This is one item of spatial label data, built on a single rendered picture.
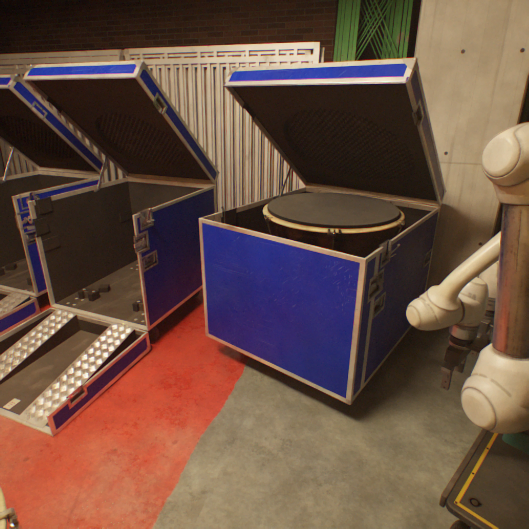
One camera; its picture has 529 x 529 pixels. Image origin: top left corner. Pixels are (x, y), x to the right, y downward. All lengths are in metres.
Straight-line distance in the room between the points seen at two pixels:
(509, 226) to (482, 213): 2.02
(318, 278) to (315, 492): 0.94
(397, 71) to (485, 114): 1.19
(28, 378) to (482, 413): 2.45
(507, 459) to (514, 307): 0.93
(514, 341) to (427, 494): 1.14
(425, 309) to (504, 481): 0.78
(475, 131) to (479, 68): 0.37
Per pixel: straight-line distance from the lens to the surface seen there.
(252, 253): 2.09
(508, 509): 1.76
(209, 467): 2.09
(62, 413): 2.41
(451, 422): 2.47
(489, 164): 1.02
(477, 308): 1.43
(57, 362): 2.92
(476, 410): 1.17
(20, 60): 5.63
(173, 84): 4.42
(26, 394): 2.75
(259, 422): 2.26
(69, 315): 3.14
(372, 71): 1.95
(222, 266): 2.28
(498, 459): 1.90
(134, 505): 2.03
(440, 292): 1.30
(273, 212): 2.33
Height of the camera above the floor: 1.59
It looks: 22 degrees down
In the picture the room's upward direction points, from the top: straight up
